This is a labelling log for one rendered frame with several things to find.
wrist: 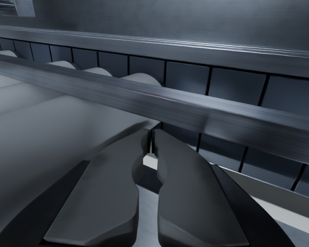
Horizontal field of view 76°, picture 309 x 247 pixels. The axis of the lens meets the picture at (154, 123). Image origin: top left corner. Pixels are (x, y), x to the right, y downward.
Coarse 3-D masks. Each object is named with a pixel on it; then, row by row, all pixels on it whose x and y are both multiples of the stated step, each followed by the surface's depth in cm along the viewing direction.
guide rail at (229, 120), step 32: (0, 64) 14; (32, 64) 13; (96, 96) 10; (128, 96) 9; (160, 96) 8; (192, 96) 8; (192, 128) 8; (224, 128) 7; (256, 128) 7; (288, 128) 6
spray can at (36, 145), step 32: (64, 96) 11; (0, 128) 8; (32, 128) 9; (64, 128) 9; (96, 128) 11; (128, 128) 13; (0, 160) 7; (32, 160) 8; (64, 160) 9; (0, 192) 7; (32, 192) 8; (0, 224) 7
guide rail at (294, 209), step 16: (144, 160) 17; (240, 176) 15; (256, 192) 13; (272, 192) 13; (288, 192) 14; (272, 208) 13; (288, 208) 12; (304, 208) 12; (288, 224) 13; (304, 224) 12
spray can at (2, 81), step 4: (64, 60) 22; (68, 60) 22; (52, 64) 20; (56, 64) 20; (60, 64) 21; (64, 64) 21; (68, 64) 21; (72, 64) 22; (72, 68) 21; (76, 68) 22; (0, 76) 16; (4, 76) 16; (0, 80) 16; (4, 80) 16; (8, 80) 16; (12, 80) 16; (16, 80) 17; (0, 84) 16; (4, 84) 16; (8, 84) 16; (12, 84) 16
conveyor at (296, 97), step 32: (96, 64) 20; (128, 64) 19; (160, 64) 17; (192, 64) 16; (224, 96) 15; (256, 96) 14; (288, 96) 13; (160, 128) 19; (224, 160) 17; (256, 160) 16; (288, 160) 14
